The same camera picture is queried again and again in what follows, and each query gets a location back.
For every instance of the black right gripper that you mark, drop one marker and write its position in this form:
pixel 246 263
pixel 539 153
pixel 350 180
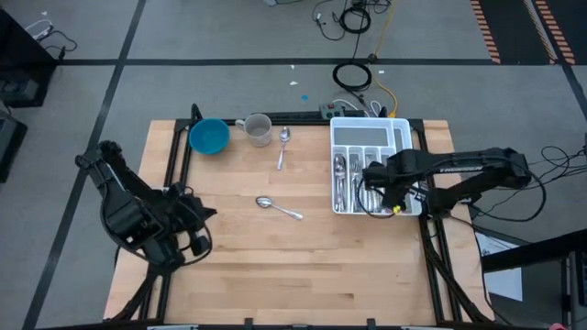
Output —
pixel 394 176

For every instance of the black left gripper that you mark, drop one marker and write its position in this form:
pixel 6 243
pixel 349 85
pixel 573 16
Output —
pixel 183 211

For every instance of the silver spoon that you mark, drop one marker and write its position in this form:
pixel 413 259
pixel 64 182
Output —
pixel 341 181
pixel 338 170
pixel 343 194
pixel 285 133
pixel 262 202
pixel 340 161
pixel 337 201

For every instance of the white cutlery tray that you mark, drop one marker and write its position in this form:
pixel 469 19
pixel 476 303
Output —
pixel 367 136

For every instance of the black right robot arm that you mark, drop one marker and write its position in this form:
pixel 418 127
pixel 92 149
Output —
pixel 477 172

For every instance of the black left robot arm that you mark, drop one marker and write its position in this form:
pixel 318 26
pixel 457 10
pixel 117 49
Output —
pixel 119 201

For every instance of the blue bowl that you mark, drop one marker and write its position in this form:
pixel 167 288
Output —
pixel 208 136

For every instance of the grey patterned mug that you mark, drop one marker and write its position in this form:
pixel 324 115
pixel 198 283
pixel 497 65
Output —
pixel 259 130

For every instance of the grey power strip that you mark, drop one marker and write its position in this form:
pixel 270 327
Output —
pixel 331 110

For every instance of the white paper sheet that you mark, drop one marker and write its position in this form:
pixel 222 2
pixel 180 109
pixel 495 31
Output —
pixel 500 284

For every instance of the black desk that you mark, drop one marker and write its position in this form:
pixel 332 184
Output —
pixel 527 252

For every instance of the black box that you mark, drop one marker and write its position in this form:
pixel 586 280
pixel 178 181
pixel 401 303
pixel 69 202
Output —
pixel 9 146

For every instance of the black cabinet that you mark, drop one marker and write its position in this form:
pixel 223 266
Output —
pixel 18 69

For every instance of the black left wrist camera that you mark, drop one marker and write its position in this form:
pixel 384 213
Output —
pixel 199 245

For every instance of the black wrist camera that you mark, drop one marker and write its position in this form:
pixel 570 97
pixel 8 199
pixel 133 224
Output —
pixel 373 176
pixel 199 245

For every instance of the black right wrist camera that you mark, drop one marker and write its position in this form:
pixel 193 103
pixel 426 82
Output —
pixel 373 176

